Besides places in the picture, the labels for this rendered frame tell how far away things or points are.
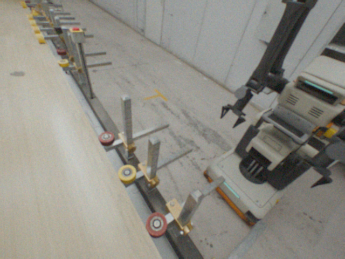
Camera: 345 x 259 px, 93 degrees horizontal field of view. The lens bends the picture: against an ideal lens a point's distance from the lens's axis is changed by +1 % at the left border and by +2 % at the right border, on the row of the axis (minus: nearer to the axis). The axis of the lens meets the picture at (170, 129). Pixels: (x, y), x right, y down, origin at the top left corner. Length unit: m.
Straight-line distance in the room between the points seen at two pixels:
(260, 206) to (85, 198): 1.35
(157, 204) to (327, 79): 1.00
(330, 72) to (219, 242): 1.41
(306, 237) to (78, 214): 1.96
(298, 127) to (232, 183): 0.78
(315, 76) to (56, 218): 1.24
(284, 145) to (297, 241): 1.08
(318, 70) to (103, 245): 1.15
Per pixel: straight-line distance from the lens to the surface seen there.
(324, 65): 1.09
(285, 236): 2.06
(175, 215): 0.76
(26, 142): 1.05
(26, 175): 0.92
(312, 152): 1.54
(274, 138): 1.28
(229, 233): 1.79
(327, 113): 1.13
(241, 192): 1.66
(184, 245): 0.91
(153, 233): 0.69
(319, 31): 2.99
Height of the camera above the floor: 1.58
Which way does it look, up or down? 44 degrees down
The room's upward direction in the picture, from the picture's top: 11 degrees clockwise
